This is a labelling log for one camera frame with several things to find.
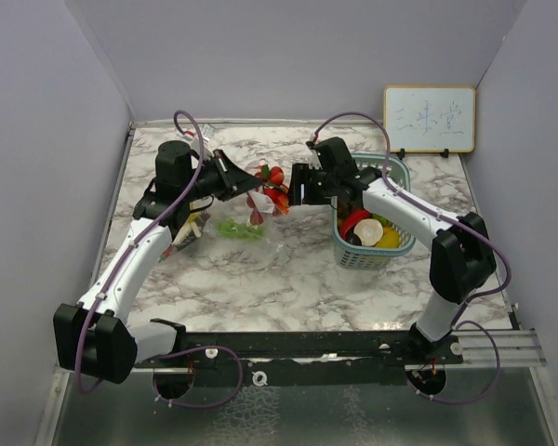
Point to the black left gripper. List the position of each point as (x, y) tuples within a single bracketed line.
[(236, 177)]

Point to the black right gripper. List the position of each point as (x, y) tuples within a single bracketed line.
[(302, 175)]

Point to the clear orange-zip bag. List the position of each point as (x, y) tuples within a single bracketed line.
[(186, 234), (237, 209)]

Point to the green grape bunch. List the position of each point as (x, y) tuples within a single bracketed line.
[(232, 230)]

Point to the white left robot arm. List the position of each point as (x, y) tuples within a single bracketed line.
[(91, 336)]

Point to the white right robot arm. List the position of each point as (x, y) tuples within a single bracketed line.
[(462, 259)]

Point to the light blue plastic basket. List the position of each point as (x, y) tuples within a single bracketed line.
[(370, 230)]

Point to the yellow pepper toy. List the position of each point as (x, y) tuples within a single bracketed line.
[(390, 239)]

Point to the small whiteboard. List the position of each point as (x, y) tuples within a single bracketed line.
[(430, 118)]

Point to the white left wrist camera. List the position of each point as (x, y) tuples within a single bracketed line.
[(195, 143)]

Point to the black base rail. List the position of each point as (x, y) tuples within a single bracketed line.
[(289, 359)]

